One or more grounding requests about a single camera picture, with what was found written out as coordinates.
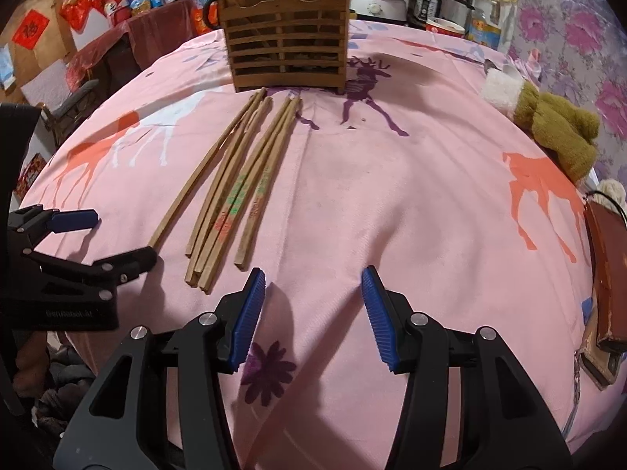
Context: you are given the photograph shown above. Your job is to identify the olive green fuzzy glove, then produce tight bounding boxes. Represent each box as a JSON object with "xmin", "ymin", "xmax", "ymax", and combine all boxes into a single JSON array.
[{"xmin": 481, "ymin": 69, "xmax": 602, "ymax": 183}]

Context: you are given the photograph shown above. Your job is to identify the red printed box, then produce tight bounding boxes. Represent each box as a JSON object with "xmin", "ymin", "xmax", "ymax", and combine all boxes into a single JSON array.
[{"xmin": 14, "ymin": 153, "xmax": 48, "ymax": 200}]

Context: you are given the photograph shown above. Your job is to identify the dark cloth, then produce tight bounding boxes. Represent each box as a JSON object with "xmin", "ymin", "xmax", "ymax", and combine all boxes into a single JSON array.
[{"xmin": 32, "ymin": 347, "xmax": 101, "ymax": 439}]

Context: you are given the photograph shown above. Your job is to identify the white foam board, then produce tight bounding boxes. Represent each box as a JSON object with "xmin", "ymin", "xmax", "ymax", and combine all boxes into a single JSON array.
[{"xmin": 20, "ymin": 59, "xmax": 75, "ymax": 105}]

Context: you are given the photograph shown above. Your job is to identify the stainless steel kettle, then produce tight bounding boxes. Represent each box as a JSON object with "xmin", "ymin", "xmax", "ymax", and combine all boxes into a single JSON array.
[{"xmin": 202, "ymin": 0, "xmax": 227, "ymax": 34}]

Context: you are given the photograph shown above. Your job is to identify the silver pressure cooker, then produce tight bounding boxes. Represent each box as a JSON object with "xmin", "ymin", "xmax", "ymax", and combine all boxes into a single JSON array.
[{"xmin": 409, "ymin": 0, "xmax": 475, "ymax": 31}]

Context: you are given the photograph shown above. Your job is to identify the brown leather wallet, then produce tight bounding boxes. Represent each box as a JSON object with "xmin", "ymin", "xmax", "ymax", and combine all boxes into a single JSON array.
[{"xmin": 583, "ymin": 200, "xmax": 627, "ymax": 353}]

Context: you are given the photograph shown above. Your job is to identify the pink printed bed sheet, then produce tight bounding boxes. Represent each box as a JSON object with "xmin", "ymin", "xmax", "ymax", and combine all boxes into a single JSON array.
[{"xmin": 20, "ymin": 20, "xmax": 601, "ymax": 470}]

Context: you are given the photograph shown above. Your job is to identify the orange snack bag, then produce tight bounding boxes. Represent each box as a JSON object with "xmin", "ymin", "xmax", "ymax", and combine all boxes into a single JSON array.
[{"xmin": 191, "ymin": 7, "xmax": 212, "ymax": 36}]

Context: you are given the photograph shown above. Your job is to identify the wooden chair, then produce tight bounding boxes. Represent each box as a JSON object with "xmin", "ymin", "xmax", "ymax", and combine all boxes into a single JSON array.
[{"xmin": 39, "ymin": 78, "xmax": 100, "ymax": 146}]

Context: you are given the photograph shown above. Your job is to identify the black cord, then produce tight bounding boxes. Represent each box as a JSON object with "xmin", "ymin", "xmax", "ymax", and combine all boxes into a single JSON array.
[{"xmin": 584, "ymin": 188, "xmax": 627, "ymax": 228}]

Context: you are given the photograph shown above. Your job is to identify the brown wooden door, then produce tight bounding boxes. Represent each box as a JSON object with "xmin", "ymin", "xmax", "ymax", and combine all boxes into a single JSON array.
[{"xmin": 0, "ymin": 0, "xmax": 79, "ymax": 108}]

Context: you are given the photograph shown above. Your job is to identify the red hanging ornament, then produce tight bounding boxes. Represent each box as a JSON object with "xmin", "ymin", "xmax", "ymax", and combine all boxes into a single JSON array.
[{"xmin": 63, "ymin": 0, "xmax": 92, "ymax": 31}]

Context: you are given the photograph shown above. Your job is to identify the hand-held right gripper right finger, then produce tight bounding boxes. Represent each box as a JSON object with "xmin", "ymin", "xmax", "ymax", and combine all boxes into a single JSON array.
[{"xmin": 361, "ymin": 265, "xmax": 574, "ymax": 470}]

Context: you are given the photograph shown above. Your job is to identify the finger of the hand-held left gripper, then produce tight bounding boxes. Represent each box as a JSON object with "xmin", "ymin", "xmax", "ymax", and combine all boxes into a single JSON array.
[
  {"xmin": 29, "ymin": 246, "xmax": 158, "ymax": 304},
  {"xmin": 7, "ymin": 207, "xmax": 100, "ymax": 255}
]

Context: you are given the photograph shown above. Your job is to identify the clear cooking oil bottle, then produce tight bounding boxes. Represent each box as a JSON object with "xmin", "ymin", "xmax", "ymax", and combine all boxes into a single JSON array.
[{"xmin": 465, "ymin": 0, "xmax": 518, "ymax": 51}]

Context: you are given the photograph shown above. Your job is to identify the floral plastic wall covering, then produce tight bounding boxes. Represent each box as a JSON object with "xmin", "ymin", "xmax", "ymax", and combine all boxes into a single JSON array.
[{"xmin": 504, "ymin": 0, "xmax": 627, "ymax": 192}]

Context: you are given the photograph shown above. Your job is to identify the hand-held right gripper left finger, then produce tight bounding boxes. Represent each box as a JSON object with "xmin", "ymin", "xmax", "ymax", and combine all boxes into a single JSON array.
[{"xmin": 54, "ymin": 268, "xmax": 266, "ymax": 470}]

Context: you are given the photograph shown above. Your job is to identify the tan cardboard box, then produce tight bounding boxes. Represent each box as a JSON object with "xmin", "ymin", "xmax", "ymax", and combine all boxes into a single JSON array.
[{"xmin": 579, "ymin": 338, "xmax": 625, "ymax": 391}]

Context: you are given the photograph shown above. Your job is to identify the red instant noodle bowl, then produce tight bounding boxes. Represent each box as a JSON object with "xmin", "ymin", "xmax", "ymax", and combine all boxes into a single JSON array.
[{"xmin": 425, "ymin": 17, "xmax": 466, "ymax": 38}]

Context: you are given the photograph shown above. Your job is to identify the wooden chopstick holder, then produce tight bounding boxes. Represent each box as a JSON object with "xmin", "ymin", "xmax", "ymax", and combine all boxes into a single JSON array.
[{"xmin": 218, "ymin": 0, "xmax": 352, "ymax": 94}]

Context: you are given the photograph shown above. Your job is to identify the cream fuzzy glove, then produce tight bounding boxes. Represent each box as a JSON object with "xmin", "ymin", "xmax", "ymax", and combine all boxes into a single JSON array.
[{"xmin": 594, "ymin": 179, "xmax": 627, "ymax": 206}]

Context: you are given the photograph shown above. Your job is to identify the person's left hand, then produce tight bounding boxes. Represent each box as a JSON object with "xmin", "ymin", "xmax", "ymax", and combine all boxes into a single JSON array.
[{"xmin": 14, "ymin": 330, "xmax": 56, "ymax": 389}]

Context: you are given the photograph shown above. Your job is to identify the white induction cooker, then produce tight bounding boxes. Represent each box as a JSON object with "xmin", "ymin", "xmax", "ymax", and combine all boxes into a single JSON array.
[{"xmin": 350, "ymin": 0, "xmax": 410, "ymax": 26}]

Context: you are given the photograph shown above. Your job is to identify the group of wooden chopsticks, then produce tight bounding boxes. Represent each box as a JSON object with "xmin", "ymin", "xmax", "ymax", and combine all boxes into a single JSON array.
[{"xmin": 147, "ymin": 87, "xmax": 304, "ymax": 295}]

